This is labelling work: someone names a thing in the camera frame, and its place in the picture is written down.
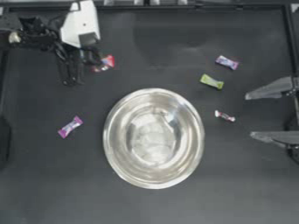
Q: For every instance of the purple candy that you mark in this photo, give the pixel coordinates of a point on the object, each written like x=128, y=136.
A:
x=227, y=62

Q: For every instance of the black white red candy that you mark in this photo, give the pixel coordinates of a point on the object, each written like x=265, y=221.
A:
x=224, y=115

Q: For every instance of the green candy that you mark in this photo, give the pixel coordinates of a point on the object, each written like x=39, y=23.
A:
x=211, y=81

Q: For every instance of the magenta candy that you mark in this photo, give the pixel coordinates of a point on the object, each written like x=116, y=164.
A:
x=69, y=127

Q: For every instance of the steel bowl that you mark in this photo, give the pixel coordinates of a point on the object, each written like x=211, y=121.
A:
x=153, y=163

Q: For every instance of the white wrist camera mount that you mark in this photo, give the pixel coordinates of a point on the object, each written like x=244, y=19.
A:
x=79, y=20

